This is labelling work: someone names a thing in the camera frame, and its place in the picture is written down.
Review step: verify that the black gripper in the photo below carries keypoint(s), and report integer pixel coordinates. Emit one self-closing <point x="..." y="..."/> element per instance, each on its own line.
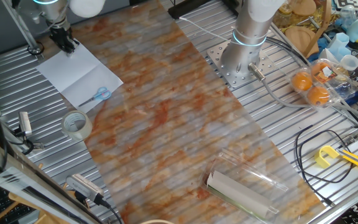
<point x="60" y="34"/>

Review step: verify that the white paper sheet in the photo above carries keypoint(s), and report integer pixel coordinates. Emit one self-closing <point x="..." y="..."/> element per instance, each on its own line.
<point x="73" y="71"/>

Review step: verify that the aluminium pole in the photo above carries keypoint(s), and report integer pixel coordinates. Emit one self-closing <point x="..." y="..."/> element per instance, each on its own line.
<point x="18" y="21"/>

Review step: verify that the clear packing tape roll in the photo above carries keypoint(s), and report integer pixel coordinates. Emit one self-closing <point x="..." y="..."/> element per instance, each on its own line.
<point x="82" y="132"/>

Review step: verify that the orange marble pattern mat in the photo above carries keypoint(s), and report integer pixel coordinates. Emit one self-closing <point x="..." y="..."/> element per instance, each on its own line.
<point x="166" y="124"/>

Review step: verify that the black flat bar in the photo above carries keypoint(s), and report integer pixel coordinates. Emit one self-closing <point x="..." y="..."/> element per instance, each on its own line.
<point x="194" y="7"/>

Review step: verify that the silver ribbed device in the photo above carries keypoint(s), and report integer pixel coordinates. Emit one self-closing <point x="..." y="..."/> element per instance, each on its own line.
<point x="84" y="186"/>

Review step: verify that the glass jar with yellow lid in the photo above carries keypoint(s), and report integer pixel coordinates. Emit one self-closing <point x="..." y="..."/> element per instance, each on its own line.
<point x="283" y="14"/>

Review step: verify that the clear plastic box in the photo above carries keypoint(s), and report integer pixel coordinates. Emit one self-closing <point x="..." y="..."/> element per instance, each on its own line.
<point x="253" y="174"/>

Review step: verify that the grey paper roll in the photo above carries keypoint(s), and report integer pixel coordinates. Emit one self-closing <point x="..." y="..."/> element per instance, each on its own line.
<point x="238" y="194"/>

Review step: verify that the wooden disc stand with arc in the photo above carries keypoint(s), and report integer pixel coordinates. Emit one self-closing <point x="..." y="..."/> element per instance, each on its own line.
<point x="300" y="39"/>

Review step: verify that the orange fruit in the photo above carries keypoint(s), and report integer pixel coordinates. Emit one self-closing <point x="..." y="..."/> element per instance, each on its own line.
<point x="317" y="70"/>
<point x="301" y="81"/>
<point x="319" y="96"/>

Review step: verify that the pale blue hexagonal cup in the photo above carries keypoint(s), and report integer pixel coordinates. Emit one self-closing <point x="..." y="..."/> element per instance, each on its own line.
<point x="339" y="43"/>

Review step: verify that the clear plastic fruit clamshell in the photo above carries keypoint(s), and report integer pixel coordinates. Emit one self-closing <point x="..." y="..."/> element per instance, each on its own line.
<point x="340" y="90"/>

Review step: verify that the yellow plastic hook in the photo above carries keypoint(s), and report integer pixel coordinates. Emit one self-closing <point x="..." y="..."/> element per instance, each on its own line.
<point x="321" y="160"/>

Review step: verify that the white plastic bowl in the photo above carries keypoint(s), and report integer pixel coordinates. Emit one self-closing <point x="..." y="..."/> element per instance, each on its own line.
<point x="350" y="62"/>

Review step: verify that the black and white marker tag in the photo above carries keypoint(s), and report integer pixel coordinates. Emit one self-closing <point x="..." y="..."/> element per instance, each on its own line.
<point x="351" y="3"/>

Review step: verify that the yellow utility knife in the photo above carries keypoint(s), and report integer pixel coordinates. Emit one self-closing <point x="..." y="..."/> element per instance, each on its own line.
<point x="357" y="161"/>

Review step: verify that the silver camera on mount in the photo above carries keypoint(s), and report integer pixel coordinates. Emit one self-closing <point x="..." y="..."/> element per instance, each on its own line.
<point x="25" y="123"/>

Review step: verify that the aluminium frame profile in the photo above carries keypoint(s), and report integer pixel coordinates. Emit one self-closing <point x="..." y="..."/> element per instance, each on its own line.
<point x="26" y="186"/>

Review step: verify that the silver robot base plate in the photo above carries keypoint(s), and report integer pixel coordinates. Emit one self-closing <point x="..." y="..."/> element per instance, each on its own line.
<point x="217" y="62"/>

